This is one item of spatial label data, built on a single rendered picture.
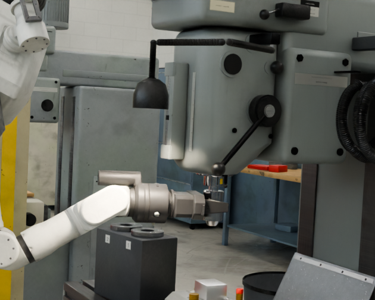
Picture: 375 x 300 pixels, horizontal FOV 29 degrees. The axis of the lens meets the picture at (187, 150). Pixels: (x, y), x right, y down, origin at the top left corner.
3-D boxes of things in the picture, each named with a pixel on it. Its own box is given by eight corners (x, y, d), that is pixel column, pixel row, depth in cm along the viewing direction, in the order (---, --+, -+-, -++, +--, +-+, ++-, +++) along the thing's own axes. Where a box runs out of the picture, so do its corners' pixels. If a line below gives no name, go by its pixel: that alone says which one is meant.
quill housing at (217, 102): (202, 177, 153) (211, 22, 152) (158, 168, 171) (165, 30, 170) (277, 177, 162) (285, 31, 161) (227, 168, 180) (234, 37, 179)
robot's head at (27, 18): (15, 41, 162) (19, 21, 156) (7, 9, 165) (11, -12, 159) (43, 38, 165) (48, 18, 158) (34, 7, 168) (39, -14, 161)
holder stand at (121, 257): (138, 311, 191) (142, 235, 190) (93, 293, 208) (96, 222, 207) (174, 305, 199) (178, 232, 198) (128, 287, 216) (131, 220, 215)
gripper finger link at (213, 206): (227, 214, 165) (200, 213, 164) (228, 200, 165) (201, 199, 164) (229, 215, 164) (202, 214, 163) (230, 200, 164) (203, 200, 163)
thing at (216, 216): (226, 220, 167) (227, 195, 167) (212, 222, 164) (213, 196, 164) (211, 218, 171) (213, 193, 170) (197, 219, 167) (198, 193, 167)
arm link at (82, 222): (134, 205, 158) (79, 236, 154) (129, 208, 166) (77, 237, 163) (120, 179, 158) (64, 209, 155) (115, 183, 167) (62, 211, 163)
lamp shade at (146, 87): (125, 107, 146) (127, 76, 146) (144, 108, 153) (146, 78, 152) (156, 108, 143) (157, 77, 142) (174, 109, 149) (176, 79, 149)
